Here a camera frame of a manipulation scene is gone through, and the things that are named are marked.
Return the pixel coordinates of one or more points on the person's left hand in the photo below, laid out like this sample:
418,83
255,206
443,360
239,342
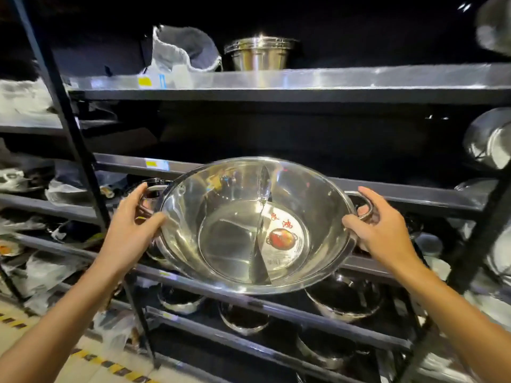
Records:
125,235

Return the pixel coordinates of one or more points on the person's left thumb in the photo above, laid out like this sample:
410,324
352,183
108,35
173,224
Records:
153,222

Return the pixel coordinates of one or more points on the person's right hand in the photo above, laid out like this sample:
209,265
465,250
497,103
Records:
389,235

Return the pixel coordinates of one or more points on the divided stainless steel hot pot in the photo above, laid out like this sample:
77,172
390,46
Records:
223,219

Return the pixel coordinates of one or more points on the deep stainless steel pot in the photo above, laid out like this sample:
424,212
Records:
259,53

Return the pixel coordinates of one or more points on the black metal shelf rack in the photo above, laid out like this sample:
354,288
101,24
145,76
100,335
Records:
319,81
28,129

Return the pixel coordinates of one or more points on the person's left forearm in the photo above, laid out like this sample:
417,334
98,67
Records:
60,327

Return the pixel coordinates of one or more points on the blue shelf tag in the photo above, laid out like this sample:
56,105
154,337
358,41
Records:
162,81

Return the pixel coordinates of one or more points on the round red label sticker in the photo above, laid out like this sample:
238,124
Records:
284,239

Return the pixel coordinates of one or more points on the yellow shelf price tag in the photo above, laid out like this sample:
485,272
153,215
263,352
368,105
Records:
145,81
151,163

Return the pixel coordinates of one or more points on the person's right thumb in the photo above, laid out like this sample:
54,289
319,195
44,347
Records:
353,224

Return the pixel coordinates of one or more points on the plastic wrapped cookware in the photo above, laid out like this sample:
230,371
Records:
24,101
76,187
22,223
16,179
52,271

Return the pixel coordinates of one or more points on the grey crumpled cloth bag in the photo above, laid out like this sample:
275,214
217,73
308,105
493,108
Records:
179,47

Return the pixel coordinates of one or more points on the person's right forearm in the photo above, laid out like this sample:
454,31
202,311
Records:
459,323

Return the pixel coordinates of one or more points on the plastic wrapped steel pot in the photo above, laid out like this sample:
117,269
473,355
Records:
499,251

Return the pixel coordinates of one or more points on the large shiny steel pot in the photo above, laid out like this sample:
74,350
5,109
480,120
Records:
495,23
489,139

